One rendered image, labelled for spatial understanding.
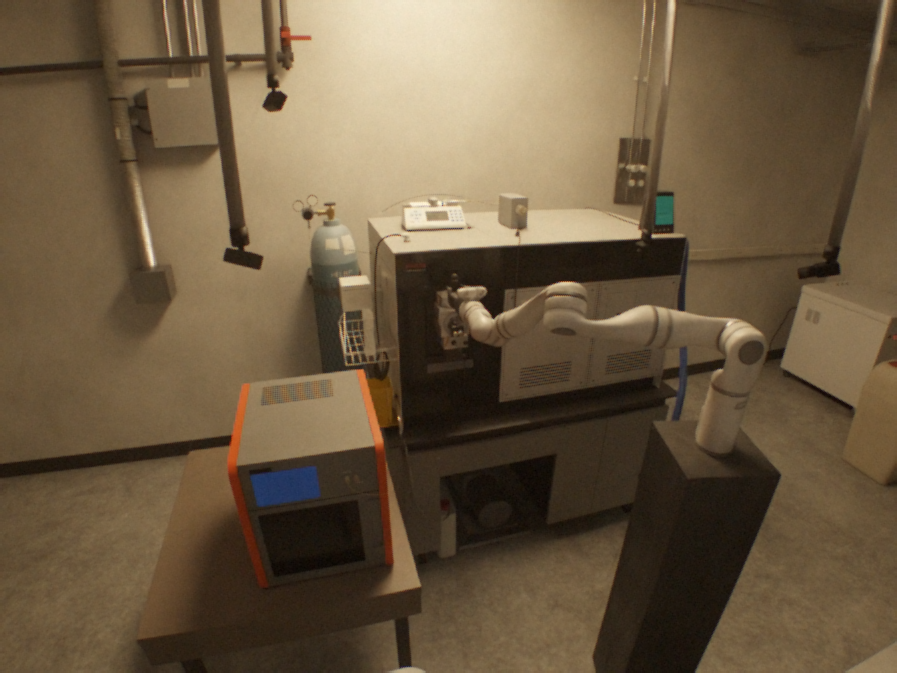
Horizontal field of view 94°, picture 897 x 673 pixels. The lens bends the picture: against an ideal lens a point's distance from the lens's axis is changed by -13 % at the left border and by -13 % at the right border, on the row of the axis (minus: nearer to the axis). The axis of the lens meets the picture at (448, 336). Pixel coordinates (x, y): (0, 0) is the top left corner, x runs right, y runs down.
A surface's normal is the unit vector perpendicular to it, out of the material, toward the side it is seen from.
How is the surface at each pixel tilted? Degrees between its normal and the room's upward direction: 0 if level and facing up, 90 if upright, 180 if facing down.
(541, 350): 90
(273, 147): 90
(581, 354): 90
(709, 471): 0
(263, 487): 90
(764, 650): 0
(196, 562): 0
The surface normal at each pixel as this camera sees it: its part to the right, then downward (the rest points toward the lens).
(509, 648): 0.00, -0.91
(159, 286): 0.28, 0.39
